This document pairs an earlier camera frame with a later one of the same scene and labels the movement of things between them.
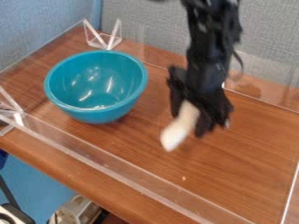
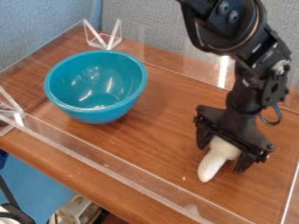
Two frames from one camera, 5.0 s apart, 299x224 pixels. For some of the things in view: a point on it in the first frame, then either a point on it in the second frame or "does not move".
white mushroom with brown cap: x=180 y=128 → x=222 y=150
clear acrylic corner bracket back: x=102 y=39 does not move
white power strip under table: x=81 y=211 does not move
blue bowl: x=97 y=85 does not move
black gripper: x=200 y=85 → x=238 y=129
